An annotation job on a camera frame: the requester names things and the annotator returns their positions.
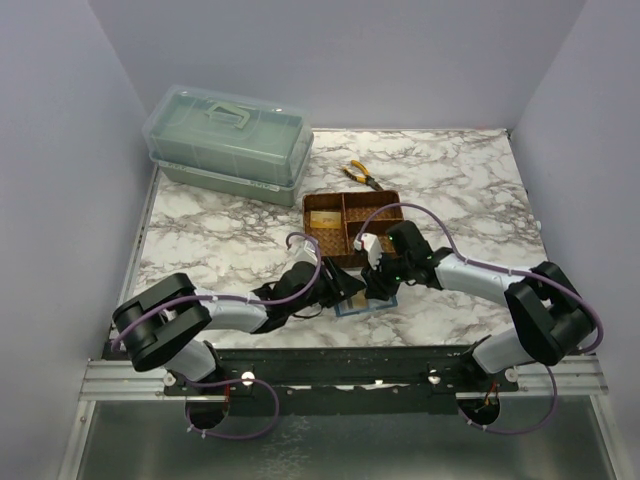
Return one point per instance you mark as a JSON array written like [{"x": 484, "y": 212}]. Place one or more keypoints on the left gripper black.
[{"x": 333, "y": 279}]

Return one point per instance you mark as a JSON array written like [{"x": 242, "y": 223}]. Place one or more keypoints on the gold credit card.
[
  {"x": 358, "y": 302},
  {"x": 325, "y": 219}
]

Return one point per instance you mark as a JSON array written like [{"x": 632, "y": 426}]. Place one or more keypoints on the yellow handled pliers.
[{"x": 363, "y": 176}]

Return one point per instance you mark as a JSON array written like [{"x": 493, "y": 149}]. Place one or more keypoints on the brown woven divided basket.
[{"x": 355, "y": 207}]

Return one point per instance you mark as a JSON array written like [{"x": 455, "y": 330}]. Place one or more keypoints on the blue leather card holder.
[{"x": 373, "y": 306}]

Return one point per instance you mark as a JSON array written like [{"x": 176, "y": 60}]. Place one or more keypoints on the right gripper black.
[{"x": 377, "y": 285}]

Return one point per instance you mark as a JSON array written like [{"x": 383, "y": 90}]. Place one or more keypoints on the green plastic storage box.
[{"x": 230, "y": 144}]

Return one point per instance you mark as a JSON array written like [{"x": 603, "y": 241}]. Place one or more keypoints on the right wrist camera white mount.
[{"x": 369, "y": 245}]

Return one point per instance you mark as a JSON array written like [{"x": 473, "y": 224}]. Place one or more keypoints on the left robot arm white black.
[{"x": 159, "y": 325}]

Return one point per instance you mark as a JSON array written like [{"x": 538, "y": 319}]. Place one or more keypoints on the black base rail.
[{"x": 347, "y": 381}]

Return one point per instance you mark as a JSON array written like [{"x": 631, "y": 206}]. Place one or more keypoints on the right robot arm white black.
[{"x": 548, "y": 320}]

